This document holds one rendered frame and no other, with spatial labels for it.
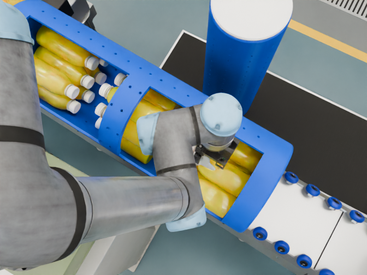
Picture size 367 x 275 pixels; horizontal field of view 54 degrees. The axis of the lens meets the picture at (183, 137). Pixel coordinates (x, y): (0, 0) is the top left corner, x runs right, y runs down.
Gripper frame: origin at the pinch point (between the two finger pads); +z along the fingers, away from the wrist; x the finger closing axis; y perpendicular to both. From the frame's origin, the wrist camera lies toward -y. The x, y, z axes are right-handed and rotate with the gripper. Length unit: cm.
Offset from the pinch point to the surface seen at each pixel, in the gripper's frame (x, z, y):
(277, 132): 54, 99, 21
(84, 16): 33, 41, -79
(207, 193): -8.9, 1.6, 6.9
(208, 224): -9, 115, 15
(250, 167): 3.3, 1.8, 13.2
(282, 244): -8.0, 17.0, 33.1
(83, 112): -5.8, 17.5, -42.0
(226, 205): -8.9, 1.6, 12.8
